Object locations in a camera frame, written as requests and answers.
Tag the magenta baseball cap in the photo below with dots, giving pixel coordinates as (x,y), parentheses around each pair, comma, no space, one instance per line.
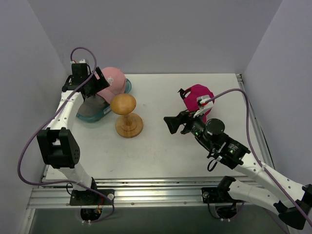
(190,94)

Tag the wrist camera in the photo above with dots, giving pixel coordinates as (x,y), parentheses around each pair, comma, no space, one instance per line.
(79,61)
(204,104)

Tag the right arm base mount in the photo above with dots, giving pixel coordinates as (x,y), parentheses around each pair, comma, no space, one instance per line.
(212,195)

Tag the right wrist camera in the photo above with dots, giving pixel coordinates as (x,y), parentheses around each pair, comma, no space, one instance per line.
(204,104)

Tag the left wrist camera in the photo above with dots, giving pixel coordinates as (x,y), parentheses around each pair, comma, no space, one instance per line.
(79,61)

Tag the light pink baseball cap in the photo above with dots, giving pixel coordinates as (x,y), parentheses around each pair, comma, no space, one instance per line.
(117,83)

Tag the teal plastic basin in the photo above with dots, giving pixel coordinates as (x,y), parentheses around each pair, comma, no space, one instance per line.
(96,117)

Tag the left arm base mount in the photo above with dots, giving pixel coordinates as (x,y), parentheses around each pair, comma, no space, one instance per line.
(88,198)

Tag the aluminium frame rail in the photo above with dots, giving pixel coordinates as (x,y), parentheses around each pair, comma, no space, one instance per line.
(133,193)

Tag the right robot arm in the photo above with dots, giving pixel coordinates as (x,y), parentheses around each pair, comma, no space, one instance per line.
(291,201)

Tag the wooden mushroom hat stand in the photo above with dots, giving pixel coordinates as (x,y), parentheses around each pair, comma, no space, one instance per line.
(128,124)

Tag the grey bucket hat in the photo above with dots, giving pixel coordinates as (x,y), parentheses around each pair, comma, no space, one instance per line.
(92,105)

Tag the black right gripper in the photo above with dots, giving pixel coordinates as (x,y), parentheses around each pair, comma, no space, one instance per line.
(185,122)

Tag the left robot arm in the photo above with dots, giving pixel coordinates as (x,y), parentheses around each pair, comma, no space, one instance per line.
(57,145)

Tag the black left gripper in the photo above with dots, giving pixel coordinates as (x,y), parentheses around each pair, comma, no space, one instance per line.
(96,84)

